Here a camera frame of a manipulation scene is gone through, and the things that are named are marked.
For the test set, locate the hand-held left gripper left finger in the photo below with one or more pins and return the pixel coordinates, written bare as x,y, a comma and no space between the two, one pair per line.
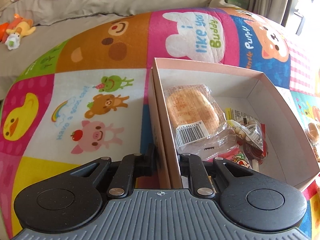
148,162

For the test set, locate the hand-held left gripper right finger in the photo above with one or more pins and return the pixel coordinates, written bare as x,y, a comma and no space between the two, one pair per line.
183,170

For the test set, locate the red white candy packet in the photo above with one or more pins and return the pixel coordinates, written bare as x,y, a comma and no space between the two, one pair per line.
225,155

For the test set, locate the green white snack packet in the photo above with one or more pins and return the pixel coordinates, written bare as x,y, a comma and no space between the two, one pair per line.
240,158

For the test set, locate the bread packet with barcode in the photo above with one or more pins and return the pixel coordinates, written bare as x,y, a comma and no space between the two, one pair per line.
192,107

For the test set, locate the brown swirl lollipop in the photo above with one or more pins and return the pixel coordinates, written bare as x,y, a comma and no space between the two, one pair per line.
252,152

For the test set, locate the small white black packet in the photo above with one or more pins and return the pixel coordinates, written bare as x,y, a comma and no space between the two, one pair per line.
250,132

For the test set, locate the pink cardboard box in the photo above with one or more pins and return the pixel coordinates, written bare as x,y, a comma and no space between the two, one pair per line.
275,135

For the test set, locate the colourful printed play mat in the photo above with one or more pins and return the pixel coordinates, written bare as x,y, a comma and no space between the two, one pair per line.
100,55

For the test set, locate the beige sofa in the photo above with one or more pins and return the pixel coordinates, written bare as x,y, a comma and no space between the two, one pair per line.
75,12

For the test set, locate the light green box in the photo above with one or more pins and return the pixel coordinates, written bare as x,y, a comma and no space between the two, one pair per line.
233,1

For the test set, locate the white green plush toy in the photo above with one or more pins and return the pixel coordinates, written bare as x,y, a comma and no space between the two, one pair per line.
12,42

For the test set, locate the orange yellow plush toy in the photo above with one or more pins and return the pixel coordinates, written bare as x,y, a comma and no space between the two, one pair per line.
22,27

